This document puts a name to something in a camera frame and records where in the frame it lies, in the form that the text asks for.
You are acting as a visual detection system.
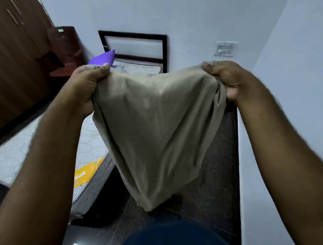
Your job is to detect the person's left hand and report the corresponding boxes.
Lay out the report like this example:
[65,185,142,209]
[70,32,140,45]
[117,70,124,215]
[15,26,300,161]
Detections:
[64,63,111,118]

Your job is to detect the person's right hand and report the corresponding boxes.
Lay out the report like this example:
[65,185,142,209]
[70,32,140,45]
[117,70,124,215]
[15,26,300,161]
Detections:
[201,60,255,104]

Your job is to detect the purple dotted pillow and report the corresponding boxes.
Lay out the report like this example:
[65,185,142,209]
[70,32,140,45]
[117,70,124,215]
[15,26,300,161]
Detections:
[88,49,116,67]

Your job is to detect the brown wooden wardrobe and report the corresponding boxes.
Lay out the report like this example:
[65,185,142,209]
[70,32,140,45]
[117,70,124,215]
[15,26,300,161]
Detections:
[0,0,55,129]

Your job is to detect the beige striped bed sheet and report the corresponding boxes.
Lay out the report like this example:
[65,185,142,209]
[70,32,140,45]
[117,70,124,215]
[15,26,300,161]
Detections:
[83,60,227,212]

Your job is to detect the person's left forearm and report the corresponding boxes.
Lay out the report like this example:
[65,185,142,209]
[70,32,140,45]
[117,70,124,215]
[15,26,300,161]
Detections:
[0,96,89,245]

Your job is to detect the person's right forearm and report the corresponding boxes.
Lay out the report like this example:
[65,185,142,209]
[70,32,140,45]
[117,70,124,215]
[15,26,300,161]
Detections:
[236,75,323,245]

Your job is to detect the person's dark trousers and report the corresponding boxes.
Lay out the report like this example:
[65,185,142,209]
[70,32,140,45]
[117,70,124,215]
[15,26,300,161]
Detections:
[147,193,183,222]

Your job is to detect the person's navy blue shirt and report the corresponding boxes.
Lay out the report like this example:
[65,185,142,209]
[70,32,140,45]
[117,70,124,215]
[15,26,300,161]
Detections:
[123,219,227,245]

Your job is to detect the maroon plastic chair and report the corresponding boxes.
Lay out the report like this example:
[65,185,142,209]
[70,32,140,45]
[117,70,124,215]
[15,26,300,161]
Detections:
[46,26,85,77]

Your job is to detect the white striped mattress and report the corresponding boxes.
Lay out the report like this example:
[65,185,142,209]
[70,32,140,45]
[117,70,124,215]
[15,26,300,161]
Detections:
[0,59,162,217]

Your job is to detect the white wall socket plate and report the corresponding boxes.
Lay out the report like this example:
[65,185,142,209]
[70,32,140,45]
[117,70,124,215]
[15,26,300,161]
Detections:
[214,41,238,57]

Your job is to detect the dark wooden bed frame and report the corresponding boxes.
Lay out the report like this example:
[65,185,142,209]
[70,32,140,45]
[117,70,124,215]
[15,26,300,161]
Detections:
[98,30,168,74]

